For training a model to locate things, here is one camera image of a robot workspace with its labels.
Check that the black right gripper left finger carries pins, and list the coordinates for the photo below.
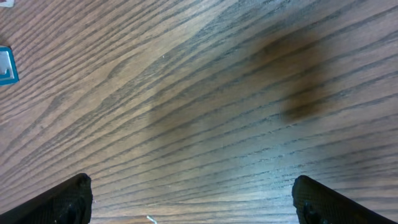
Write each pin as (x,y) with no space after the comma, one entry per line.
(67,203)

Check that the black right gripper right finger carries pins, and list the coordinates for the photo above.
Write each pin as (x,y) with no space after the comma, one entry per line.
(315,203)

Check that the blue letter P block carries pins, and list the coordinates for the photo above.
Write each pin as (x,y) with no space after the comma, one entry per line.
(9,74)

